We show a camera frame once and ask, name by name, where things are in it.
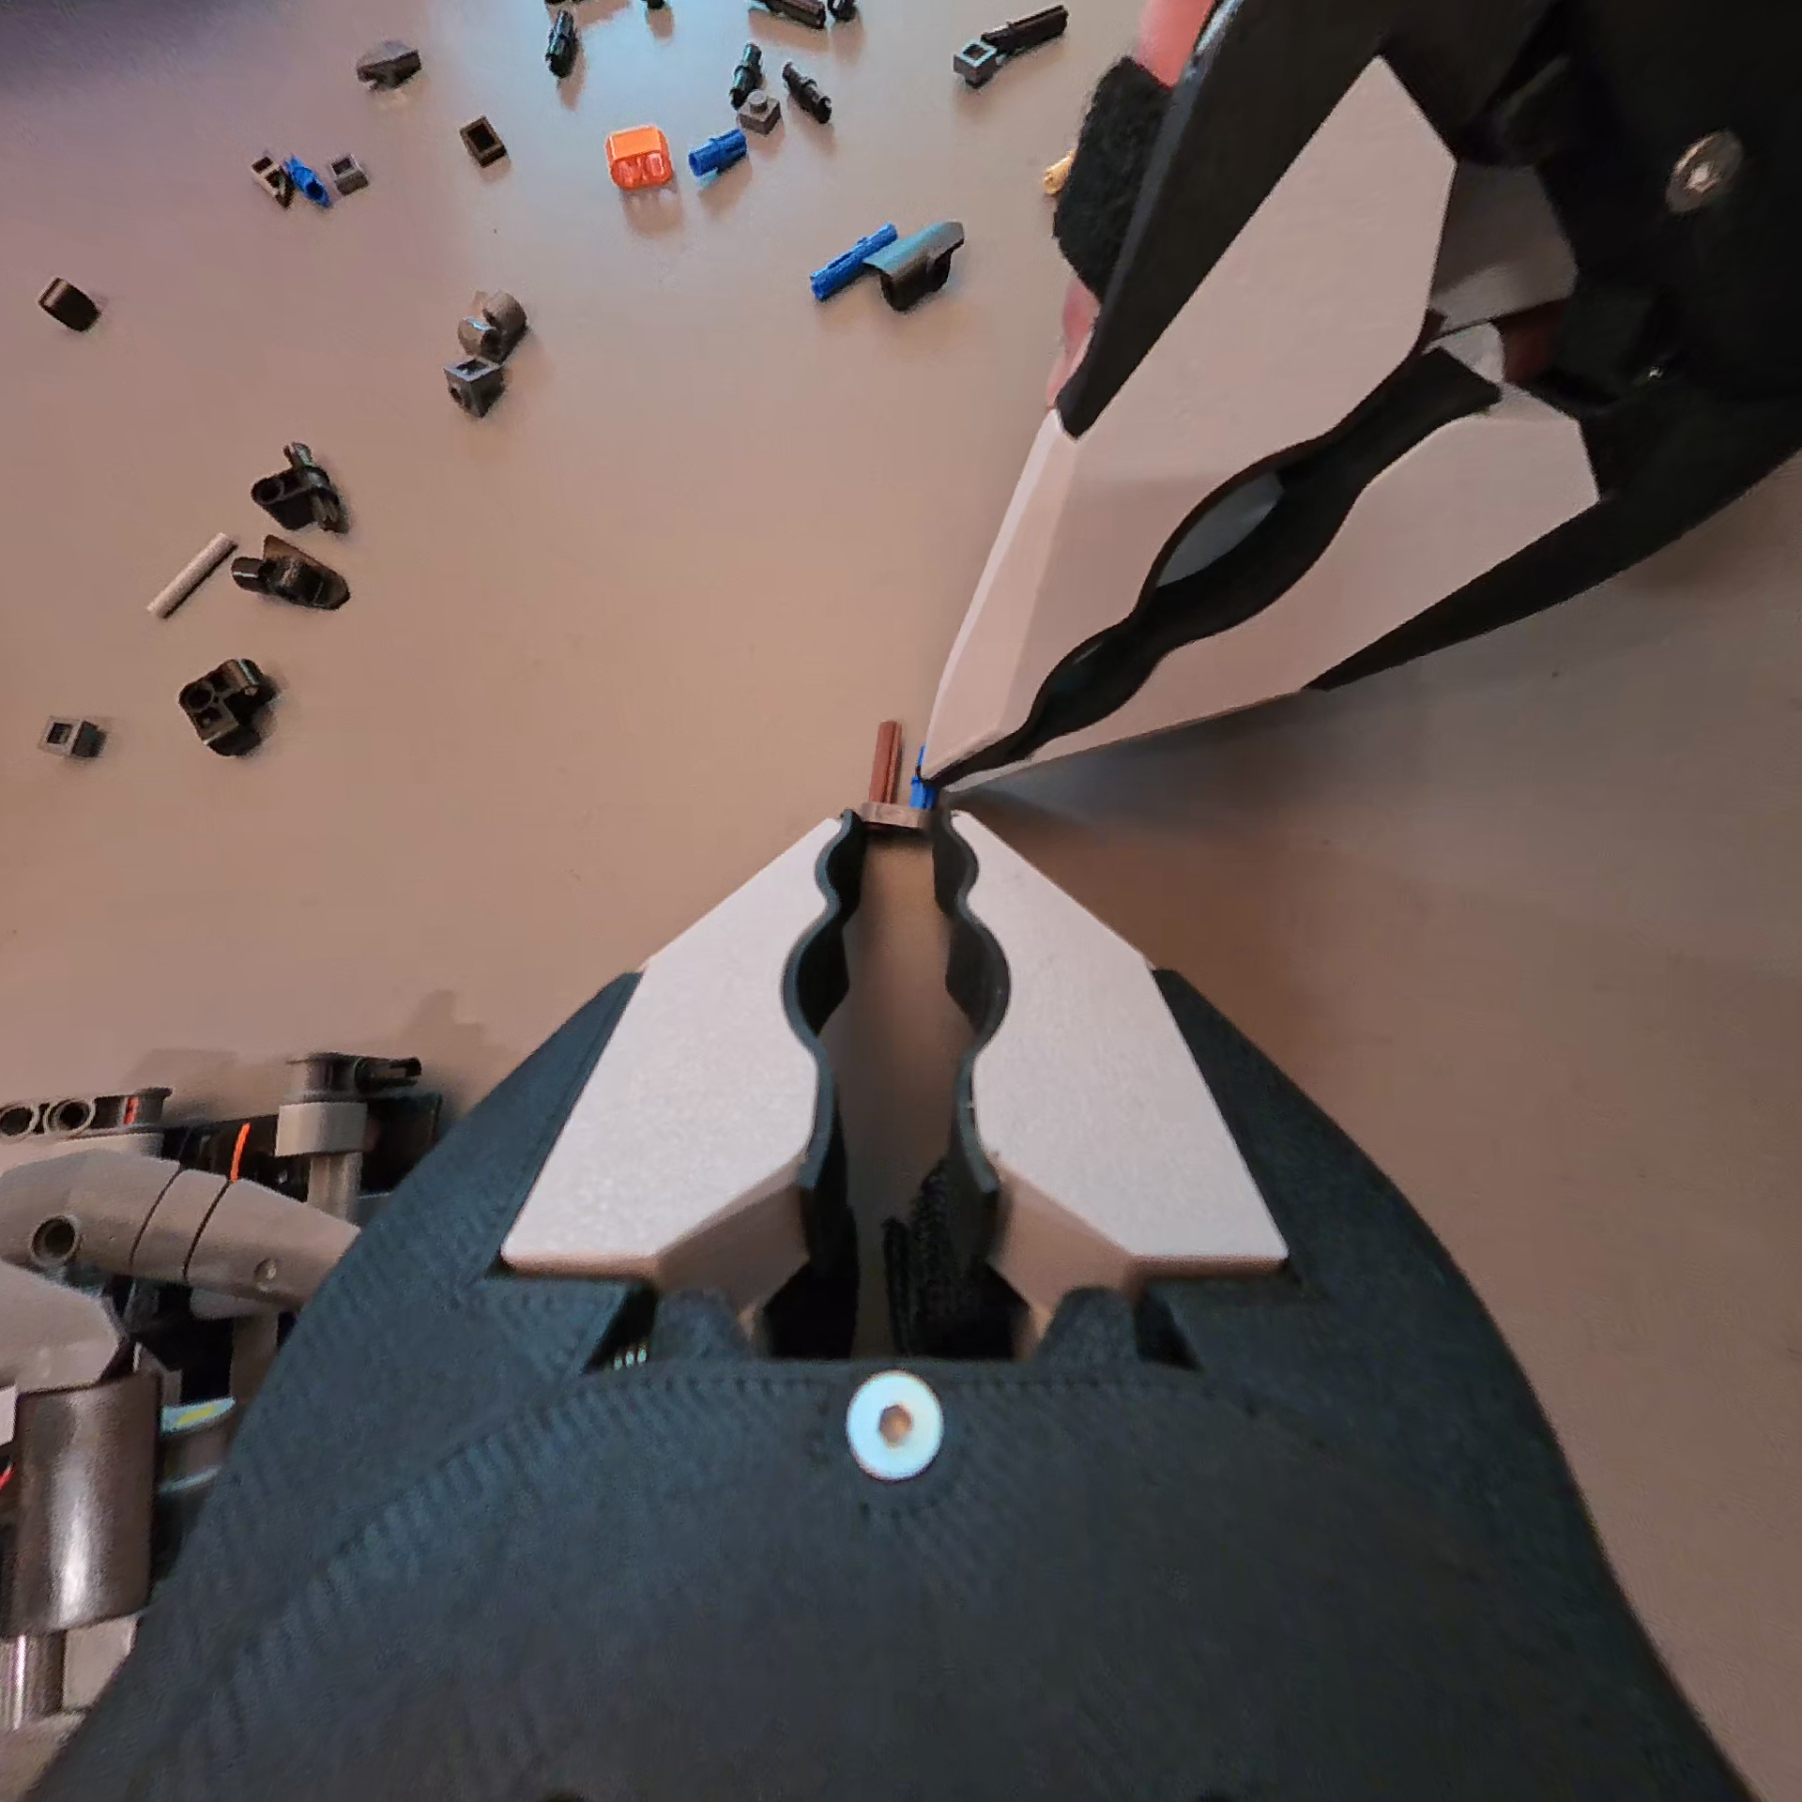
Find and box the black lego axle connector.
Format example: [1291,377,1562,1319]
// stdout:
[250,441,349,535]

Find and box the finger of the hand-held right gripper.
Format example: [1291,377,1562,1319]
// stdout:
[925,56,1462,773]
[969,343,1607,786]

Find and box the black lego pin with connector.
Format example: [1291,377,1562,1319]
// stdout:
[952,3,1070,90]

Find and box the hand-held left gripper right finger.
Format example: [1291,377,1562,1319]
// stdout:
[925,809,1291,1342]

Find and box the black lego angle beam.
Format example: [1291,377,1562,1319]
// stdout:
[176,657,280,758]

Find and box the white lego axle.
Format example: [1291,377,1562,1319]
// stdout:
[146,531,236,621]

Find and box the person's right hand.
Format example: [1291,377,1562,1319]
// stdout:
[1044,0,1224,413]

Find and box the black curved lego piece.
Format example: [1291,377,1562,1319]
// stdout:
[862,219,969,315]

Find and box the dark grey lego panel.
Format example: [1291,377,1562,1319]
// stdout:
[231,533,351,612]

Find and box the grey lego car model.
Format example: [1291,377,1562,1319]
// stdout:
[0,1047,445,1734]

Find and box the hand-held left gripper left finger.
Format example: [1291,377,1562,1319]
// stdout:
[499,816,867,1329]

